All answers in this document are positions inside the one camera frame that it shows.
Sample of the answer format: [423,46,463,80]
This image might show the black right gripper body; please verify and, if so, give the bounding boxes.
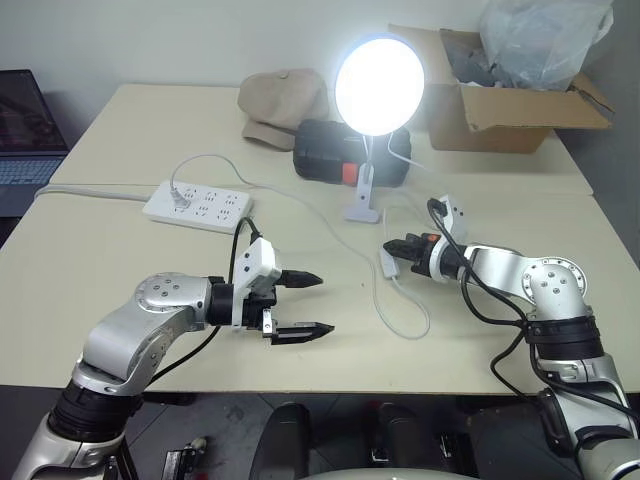
[405,230,441,277]

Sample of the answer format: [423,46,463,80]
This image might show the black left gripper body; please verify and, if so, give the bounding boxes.
[243,282,280,347]

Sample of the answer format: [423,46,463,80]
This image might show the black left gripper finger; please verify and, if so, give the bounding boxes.
[278,269,323,291]
[269,322,336,348]

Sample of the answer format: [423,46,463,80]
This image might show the white inline cord switch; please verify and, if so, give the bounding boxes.
[377,246,400,280]

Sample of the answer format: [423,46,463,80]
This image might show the white round desk lamp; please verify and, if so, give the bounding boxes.
[333,31,427,223]

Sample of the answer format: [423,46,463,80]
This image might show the white power strip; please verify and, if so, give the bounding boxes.
[143,180,255,235]

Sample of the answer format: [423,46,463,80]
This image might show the black case with orange latch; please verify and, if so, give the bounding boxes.
[292,118,413,188]

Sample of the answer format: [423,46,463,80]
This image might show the pale robot torso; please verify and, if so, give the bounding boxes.
[279,465,481,480]

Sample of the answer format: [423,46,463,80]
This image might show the brown cardboard box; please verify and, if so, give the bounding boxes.
[388,23,615,155]

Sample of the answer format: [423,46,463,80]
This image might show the beige cloth cap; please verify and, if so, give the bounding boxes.
[238,68,330,153]

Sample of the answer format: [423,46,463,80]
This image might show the grey items in box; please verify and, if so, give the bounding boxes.
[443,38,506,90]

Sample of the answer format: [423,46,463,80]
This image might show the clear plastic bag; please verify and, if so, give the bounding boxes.
[478,0,615,92]

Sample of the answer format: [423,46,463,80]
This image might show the dark laptop computer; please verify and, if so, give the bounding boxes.
[0,69,70,219]

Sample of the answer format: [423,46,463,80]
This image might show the white lamp cord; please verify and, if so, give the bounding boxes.
[169,132,446,342]

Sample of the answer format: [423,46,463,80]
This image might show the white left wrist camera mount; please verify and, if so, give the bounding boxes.
[233,237,284,332]

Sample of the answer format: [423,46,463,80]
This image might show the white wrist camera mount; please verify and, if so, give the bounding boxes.
[426,192,470,282]
[233,237,284,332]

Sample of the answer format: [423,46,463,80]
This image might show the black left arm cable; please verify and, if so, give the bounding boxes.
[149,217,263,387]

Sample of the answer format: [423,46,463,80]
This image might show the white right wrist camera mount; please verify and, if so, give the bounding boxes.
[426,192,470,282]

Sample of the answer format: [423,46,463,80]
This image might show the small metal black bracket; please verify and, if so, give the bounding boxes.
[163,435,209,480]

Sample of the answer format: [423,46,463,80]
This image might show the thick white power strip cable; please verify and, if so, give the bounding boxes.
[33,182,154,202]

